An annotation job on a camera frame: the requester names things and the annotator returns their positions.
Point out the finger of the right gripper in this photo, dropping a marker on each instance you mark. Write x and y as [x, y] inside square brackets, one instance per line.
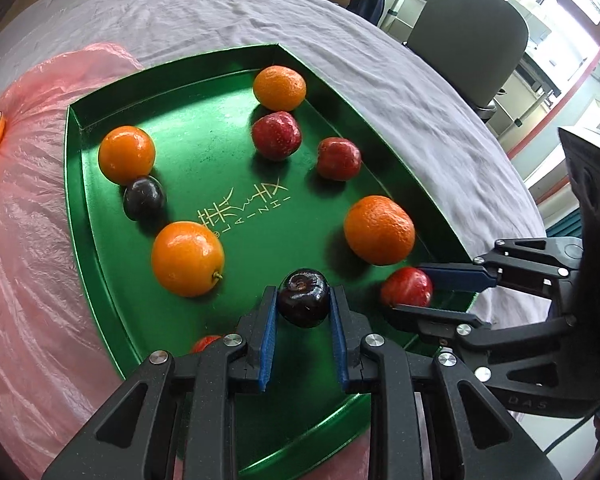
[543, 267]
[526, 362]

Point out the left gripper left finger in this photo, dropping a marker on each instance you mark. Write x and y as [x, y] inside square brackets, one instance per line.
[170, 403]

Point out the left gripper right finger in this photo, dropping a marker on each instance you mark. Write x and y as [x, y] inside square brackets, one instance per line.
[429, 415]

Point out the red plum top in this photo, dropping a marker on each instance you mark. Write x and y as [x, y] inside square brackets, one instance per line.
[407, 285]

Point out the large orange front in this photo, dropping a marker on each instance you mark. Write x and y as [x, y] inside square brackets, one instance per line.
[187, 259]

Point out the dark plum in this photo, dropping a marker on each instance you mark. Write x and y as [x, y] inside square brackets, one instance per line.
[143, 198]
[303, 298]

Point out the orange cluster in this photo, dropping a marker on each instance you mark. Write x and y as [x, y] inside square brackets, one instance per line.
[379, 231]

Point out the small orange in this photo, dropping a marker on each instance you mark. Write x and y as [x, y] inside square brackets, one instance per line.
[279, 88]
[125, 154]

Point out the pink plastic sheet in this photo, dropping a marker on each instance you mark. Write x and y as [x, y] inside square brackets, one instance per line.
[54, 371]

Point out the grey office chair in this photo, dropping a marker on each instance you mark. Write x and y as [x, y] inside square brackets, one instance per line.
[475, 45]

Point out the green metal tray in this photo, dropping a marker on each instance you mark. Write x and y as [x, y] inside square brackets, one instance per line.
[271, 217]

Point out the navy tote bag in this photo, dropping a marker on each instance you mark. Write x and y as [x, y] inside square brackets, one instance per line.
[370, 10]

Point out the grey bed sheet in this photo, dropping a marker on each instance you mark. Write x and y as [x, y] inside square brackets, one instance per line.
[423, 119]

